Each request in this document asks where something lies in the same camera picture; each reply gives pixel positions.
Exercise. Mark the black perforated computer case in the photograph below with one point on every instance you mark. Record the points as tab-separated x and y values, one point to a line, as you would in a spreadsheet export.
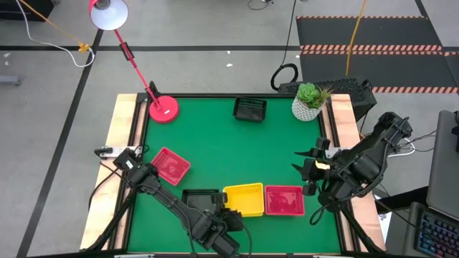
351	93

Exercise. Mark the grey laptop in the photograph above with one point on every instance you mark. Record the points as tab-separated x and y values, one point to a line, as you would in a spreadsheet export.
444	161

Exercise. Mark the red desk lamp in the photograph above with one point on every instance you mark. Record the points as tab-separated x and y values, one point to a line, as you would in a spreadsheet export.
164	109

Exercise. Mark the black mat orange striped edges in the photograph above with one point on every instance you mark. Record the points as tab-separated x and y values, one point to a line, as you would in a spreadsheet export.
394	71
394	32

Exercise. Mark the light wooden side board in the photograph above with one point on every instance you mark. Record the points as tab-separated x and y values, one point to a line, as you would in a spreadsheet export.
340	114
118	122

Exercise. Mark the succulent in white pot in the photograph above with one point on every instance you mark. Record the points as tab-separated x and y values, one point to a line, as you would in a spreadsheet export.
305	111

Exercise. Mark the black cabinet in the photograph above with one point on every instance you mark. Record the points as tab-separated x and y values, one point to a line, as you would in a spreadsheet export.
21	10

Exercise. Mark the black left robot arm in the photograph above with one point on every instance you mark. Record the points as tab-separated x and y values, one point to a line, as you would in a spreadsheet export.
172	204

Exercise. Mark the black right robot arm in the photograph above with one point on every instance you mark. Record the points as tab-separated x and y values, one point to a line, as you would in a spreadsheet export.
369	157

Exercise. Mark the black side table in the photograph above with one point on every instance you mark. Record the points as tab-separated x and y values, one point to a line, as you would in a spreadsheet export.
401	200

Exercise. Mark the black slotted plastic basket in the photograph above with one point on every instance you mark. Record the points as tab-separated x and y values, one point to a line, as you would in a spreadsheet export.
250	113
182	208
197	202

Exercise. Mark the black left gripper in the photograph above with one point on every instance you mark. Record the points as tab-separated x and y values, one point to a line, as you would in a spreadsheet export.
229	220

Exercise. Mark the backlit keyboard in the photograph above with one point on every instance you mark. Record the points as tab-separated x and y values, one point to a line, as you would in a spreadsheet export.
437	236

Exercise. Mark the black table frame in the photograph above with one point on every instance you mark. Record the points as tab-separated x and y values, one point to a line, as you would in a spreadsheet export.
229	95

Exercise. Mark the grey metal floor bracket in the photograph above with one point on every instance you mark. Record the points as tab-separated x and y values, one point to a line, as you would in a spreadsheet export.
9	79

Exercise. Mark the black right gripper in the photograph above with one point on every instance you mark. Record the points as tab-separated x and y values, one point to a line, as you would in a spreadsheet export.
319	173

